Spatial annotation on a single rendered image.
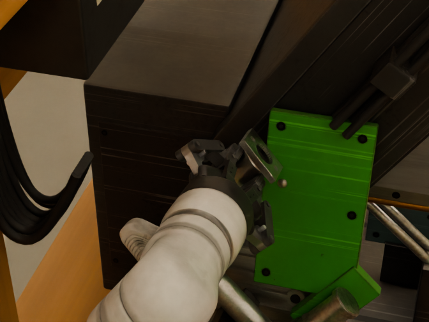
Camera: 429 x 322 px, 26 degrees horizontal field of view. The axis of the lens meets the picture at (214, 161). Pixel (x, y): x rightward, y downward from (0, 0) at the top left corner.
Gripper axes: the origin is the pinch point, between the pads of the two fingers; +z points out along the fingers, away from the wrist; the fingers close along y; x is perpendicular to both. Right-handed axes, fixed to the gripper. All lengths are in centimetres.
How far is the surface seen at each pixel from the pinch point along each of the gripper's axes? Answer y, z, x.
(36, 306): -2.0, 13.7, 43.9
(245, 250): -8.9, 5.0, 8.3
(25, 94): 32, 201, 139
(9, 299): 3.7, -6.4, 29.9
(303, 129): -0.5, 2.9, -7.1
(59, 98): 24, 202, 129
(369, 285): -19.2, 2.6, -2.3
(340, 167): -6.2, 2.9, -7.9
